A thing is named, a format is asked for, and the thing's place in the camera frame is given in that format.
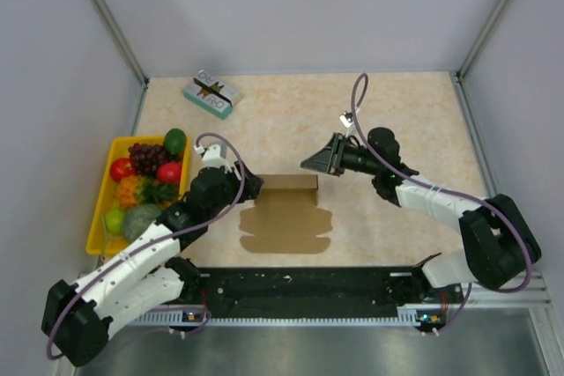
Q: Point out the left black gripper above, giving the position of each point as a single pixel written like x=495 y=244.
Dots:
x=251 y=186

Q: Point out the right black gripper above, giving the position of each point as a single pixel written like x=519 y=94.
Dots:
x=330 y=158

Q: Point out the brown cardboard box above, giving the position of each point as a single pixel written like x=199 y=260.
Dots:
x=286 y=218

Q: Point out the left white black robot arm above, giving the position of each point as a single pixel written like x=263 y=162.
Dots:
x=81 y=318

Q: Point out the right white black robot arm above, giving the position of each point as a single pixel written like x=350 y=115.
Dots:
x=497 y=242

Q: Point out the red tomato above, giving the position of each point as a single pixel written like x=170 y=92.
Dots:
x=170 y=173

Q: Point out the green avocado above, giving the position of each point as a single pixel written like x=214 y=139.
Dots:
x=175 y=141

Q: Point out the white teal printed carton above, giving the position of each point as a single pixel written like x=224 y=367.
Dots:
x=212 y=94

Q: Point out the dark purple grape bunch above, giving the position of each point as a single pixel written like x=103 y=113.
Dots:
x=146 y=159

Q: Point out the green melon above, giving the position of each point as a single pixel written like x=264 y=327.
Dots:
x=138 y=219

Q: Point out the orange bumpy fruit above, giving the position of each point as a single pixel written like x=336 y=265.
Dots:
x=129 y=192

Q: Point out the red apple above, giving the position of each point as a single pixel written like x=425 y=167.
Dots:
x=121 y=168

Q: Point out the green lime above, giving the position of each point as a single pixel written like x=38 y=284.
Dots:
x=113 y=220

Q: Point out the yellow plastic tray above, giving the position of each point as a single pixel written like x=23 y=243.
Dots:
x=102 y=242

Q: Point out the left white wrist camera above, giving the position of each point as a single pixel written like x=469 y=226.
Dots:
x=214 y=156

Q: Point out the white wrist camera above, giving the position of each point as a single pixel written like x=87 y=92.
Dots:
x=214 y=156
x=346 y=119

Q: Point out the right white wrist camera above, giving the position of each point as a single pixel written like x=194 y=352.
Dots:
x=346 y=119

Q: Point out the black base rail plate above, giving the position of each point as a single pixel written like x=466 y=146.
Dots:
x=312 y=292

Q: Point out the grey slotted cable duct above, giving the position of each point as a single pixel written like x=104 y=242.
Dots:
x=406 y=317

